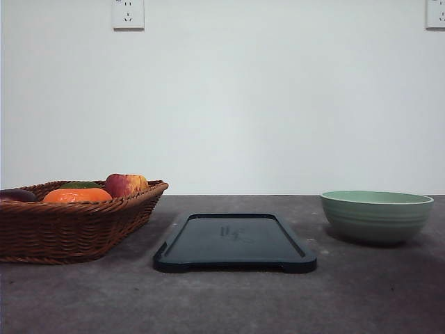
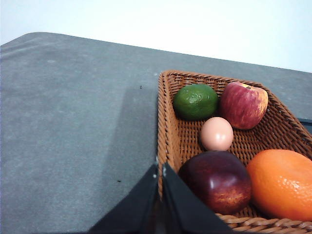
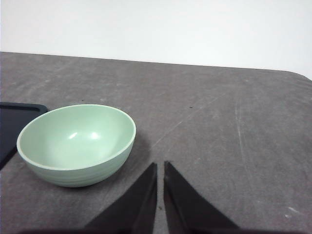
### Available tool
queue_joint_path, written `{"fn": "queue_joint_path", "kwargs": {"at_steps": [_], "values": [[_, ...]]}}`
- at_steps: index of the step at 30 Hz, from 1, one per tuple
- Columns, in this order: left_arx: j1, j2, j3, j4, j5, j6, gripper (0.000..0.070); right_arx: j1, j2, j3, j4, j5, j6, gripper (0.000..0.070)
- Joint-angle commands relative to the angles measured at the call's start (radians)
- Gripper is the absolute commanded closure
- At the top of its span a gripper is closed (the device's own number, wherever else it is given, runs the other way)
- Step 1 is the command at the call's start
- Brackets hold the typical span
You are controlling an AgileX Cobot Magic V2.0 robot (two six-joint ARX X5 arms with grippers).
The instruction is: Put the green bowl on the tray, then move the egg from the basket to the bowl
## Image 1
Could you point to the brown woven wicker basket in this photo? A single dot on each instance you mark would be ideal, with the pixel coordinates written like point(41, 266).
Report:
point(76, 222)

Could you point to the dark green avocado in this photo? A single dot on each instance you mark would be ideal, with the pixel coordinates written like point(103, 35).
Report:
point(81, 185)

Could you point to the red yellow apple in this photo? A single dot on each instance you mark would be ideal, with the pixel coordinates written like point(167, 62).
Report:
point(125, 185)

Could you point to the white wall socket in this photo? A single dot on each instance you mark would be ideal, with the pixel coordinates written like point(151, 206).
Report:
point(434, 15)
point(128, 16)

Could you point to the white wall socket right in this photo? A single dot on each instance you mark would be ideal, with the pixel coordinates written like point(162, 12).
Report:
point(434, 15)

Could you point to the dark purple eggplant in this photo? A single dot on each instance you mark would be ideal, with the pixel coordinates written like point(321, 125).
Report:
point(17, 195)

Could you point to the dark rectangular serving tray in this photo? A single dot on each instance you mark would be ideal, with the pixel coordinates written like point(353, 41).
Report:
point(233, 241)

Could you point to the light green ceramic bowl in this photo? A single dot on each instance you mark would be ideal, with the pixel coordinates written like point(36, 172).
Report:
point(375, 217)

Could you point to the orange tangerine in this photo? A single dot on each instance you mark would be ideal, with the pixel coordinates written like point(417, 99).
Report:
point(76, 195)

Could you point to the white wall socket left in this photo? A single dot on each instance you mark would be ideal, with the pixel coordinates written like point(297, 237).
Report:
point(128, 16)

